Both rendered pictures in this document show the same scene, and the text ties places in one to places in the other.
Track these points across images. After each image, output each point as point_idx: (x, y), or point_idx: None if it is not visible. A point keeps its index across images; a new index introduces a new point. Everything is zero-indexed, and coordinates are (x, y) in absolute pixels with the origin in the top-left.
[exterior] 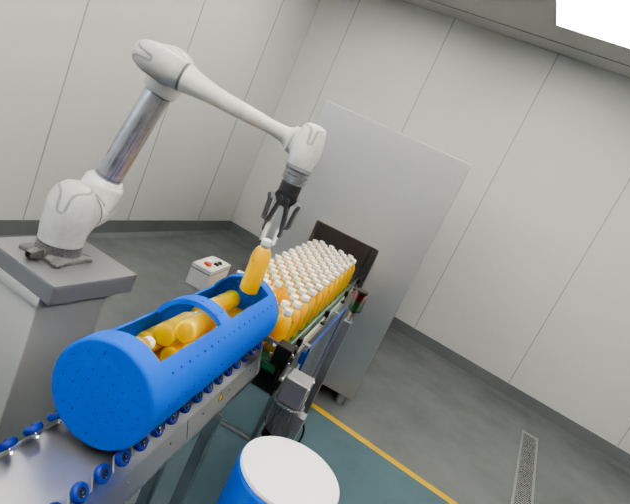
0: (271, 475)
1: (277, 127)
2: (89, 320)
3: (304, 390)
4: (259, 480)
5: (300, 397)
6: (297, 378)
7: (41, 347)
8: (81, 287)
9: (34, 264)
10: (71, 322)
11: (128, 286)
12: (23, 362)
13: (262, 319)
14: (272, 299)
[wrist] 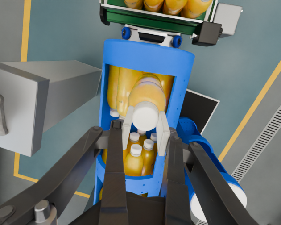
0: None
1: None
2: (53, 90)
3: (229, 35)
4: (202, 215)
5: (224, 36)
6: (221, 25)
7: (56, 115)
8: (35, 135)
9: None
10: (50, 105)
11: (44, 86)
12: (59, 119)
13: (179, 112)
14: (183, 69)
